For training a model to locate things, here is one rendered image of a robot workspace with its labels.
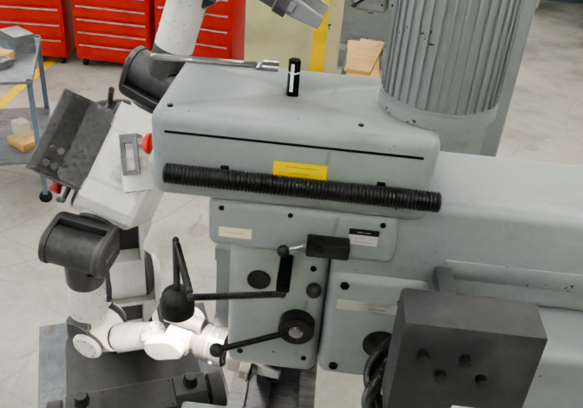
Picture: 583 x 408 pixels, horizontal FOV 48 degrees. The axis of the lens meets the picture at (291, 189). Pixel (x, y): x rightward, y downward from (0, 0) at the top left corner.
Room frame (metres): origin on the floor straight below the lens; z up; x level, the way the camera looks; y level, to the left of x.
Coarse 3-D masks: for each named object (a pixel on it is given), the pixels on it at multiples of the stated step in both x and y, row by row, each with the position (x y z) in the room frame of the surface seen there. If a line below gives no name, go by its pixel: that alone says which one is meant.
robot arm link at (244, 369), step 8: (216, 328) 1.11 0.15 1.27; (224, 328) 1.11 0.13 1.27; (208, 336) 1.08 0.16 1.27; (216, 336) 1.08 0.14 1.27; (224, 336) 1.08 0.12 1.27; (208, 344) 1.07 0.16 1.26; (224, 344) 1.07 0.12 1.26; (208, 352) 1.06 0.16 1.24; (224, 352) 1.06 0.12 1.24; (208, 360) 1.06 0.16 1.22; (216, 360) 1.05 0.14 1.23; (224, 360) 1.06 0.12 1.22; (232, 360) 1.04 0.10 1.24; (232, 368) 1.04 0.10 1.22; (240, 368) 1.02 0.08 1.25; (248, 368) 1.02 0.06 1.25; (240, 376) 1.01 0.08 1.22; (248, 376) 1.02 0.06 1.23
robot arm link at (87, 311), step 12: (72, 300) 1.16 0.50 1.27; (84, 300) 1.15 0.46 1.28; (96, 300) 1.17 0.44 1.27; (108, 300) 1.25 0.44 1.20; (72, 312) 1.17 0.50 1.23; (84, 312) 1.16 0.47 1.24; (96, 312) 1.17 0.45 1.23; (72, 324) 1.16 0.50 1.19; (84, 324) 1.16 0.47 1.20; (96, 324) 1.18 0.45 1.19; (72, 336) 1.17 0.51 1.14; (84, 336) 1.15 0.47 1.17; (84, 348) 1.15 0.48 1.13; (96, 348) 1.14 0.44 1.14
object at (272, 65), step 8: (152, 56) 1.16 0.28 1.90; (160, 56) 1.16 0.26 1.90; (168, 56) 1.16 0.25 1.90; (176, 56) 1.16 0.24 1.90; (184, 56) 1.17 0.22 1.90; (192, 56) 1.17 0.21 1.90; (216, 64) 1.16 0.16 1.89; (224, 64) 1.16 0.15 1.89; (232, 64) 1.16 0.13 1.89; (240, 64) 1.16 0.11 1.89; (248, 64) 1.16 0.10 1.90; (256, 64) 1.16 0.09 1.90; (264, 64) 1.18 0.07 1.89; (272, 64) 1.18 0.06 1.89
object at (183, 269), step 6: (174, 246) 0.99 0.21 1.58; (180, 246) 1.00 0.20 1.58; (180, 252) 0.97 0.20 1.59; (180, 258) 0.95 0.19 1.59; (180, 264) 0.94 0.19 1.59; (180, 270) 0.92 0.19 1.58; (186, 270) 0.92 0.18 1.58; (186, 276) 0.90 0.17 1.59; (186, 282) 0.89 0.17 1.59; (186, 288) 0.87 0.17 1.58; (192, 288) 0.87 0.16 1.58
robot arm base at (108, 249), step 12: (60, 216) 1.21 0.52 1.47; (72, 216) 1.22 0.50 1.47; (48, 228) 1.17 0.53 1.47; (84, 228) 1.20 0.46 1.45; (96, 228) 1.20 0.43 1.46; (108, 228) 1.20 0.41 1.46; (108, 240) 1.17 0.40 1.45; (96, 252) 1.13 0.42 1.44; (108, 252) 1.16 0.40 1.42; (96, 264) 1.12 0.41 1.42; (108, 264) 1.17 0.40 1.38; (96, 276) 1.12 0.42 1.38
